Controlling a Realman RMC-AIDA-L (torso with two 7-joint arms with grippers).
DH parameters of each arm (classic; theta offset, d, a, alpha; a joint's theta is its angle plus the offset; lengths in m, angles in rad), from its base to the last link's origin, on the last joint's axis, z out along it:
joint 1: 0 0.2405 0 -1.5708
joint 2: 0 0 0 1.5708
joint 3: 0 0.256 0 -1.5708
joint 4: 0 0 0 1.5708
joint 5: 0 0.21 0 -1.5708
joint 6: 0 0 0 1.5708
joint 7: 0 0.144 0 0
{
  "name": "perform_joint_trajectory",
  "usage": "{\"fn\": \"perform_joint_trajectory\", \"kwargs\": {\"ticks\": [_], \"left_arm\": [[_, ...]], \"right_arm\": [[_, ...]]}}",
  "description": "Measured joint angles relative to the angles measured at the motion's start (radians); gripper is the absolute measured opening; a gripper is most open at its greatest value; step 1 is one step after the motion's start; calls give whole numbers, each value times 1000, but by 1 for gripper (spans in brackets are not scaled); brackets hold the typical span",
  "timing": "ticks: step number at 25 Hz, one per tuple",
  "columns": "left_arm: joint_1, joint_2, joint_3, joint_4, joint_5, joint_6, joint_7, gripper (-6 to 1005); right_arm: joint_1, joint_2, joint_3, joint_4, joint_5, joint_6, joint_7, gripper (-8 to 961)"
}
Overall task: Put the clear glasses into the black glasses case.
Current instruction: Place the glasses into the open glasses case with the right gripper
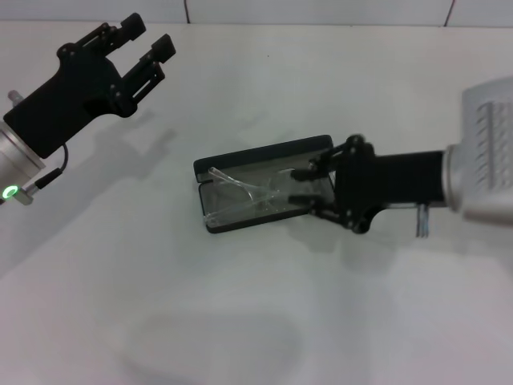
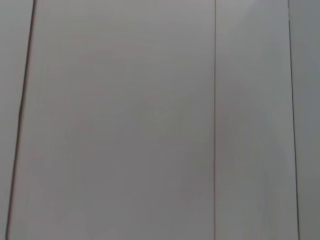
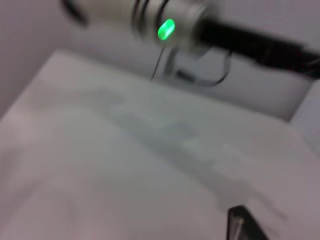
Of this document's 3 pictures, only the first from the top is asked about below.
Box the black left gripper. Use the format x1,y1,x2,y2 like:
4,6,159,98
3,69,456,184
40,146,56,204
2,12,178,160

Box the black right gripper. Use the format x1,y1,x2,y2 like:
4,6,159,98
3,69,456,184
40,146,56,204
288,135,449,237

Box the black glasses case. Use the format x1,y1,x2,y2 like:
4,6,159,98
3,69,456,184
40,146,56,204
192,135,336,235

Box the clear transparent glasses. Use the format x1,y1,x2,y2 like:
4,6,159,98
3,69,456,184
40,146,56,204
204,165,298,225

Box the right gripper cable with plug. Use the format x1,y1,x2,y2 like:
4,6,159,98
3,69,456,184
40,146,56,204
416,204,430,239

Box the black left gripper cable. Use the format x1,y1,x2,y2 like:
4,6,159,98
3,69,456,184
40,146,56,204
22,143,70,205

